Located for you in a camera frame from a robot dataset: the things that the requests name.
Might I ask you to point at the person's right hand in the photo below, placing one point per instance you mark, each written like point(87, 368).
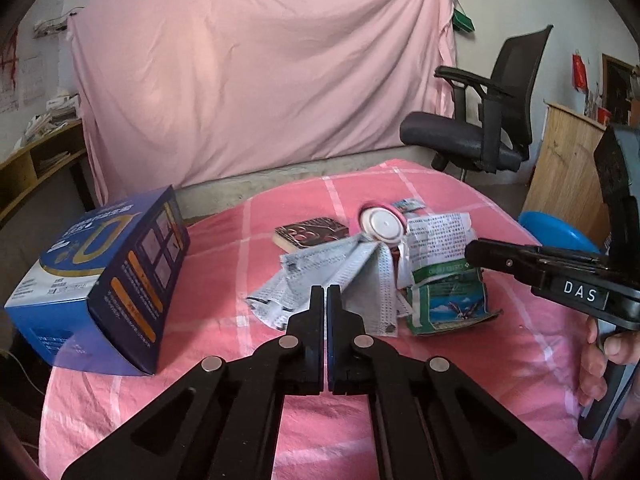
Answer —
point(592, 360)

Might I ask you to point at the wooden shelf unit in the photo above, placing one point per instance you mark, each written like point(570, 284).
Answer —
point(35, 170)

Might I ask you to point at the red hanging bag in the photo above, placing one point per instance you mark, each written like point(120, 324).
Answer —
point(580, 72)

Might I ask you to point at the green small box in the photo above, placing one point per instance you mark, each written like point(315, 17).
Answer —
point(462, 20)

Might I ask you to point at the pink hanging sheet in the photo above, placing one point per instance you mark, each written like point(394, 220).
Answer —
point(250, 75)

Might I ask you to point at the stack of papers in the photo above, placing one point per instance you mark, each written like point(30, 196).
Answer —
point(52, 117)

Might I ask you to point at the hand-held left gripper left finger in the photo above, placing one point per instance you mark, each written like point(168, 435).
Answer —
point(318, 340)

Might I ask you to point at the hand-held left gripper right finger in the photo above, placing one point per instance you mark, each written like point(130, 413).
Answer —
point(334, 340)

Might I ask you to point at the wooden cabinet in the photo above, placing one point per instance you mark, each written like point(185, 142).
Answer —
point(560, 170)

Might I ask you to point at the blue plastic stool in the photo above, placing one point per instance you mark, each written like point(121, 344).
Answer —
point(550, 230)

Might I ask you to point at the blue cardboard box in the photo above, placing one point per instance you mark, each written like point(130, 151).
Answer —
point(100, 280)

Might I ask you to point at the dark patterned small box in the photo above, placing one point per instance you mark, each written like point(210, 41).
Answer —
point(310, 234)

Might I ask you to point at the pink checked blanket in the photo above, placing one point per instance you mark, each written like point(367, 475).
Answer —
point(500, 375)

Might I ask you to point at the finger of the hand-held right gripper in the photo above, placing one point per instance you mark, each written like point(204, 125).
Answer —
point(500, 259)

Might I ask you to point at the white printed sachet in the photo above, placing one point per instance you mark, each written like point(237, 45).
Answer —
point(409, 206)

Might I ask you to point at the torn green packaging bag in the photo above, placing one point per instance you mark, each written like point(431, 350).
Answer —
point(447, 300)

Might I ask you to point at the crumpled silver foil wrapper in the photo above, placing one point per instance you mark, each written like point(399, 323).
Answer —
point(305, 275)

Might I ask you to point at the black office chair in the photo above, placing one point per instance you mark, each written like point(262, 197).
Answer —
point(445, 135)

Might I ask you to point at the white printed paper leaflet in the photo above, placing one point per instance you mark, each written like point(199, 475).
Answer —
point(435, 240)

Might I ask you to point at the pink round lidded container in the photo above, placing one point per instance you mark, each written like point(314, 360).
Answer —
point(382, 222)

